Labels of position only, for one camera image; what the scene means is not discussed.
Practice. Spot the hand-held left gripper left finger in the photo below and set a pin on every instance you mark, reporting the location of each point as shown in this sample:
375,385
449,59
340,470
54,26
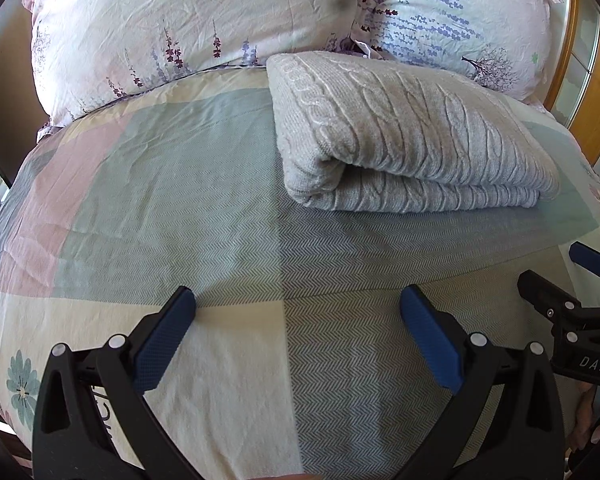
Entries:
162,340

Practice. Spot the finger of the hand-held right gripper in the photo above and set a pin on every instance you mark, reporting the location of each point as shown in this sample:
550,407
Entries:
542,292
592,262

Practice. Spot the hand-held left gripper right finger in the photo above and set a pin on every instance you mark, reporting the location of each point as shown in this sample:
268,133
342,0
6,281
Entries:
430,340

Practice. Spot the person's right hand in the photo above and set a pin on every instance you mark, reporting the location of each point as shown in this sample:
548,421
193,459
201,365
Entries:
587,417

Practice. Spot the pastel patchwork bed sheet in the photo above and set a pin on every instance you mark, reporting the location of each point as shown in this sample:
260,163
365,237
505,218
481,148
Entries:
155,200

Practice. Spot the wooden cabinet with glass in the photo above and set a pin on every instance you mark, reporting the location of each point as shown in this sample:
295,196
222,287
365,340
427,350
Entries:
587,60

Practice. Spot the pale blue floral pillow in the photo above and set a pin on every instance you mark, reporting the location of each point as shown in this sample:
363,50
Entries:
455,15

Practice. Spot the pink floral pillow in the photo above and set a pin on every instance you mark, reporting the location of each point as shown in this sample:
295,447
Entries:
180,25

